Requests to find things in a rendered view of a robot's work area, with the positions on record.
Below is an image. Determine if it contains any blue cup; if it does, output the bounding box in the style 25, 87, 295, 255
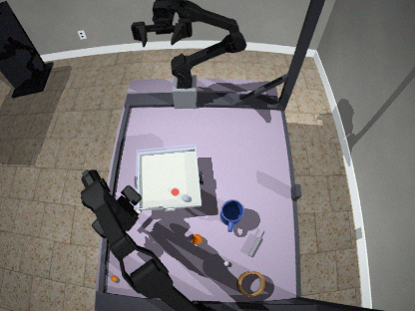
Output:
220, 199, 244, 232

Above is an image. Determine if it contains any brown tape roll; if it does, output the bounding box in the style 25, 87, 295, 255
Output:
236, 271, 265, 297

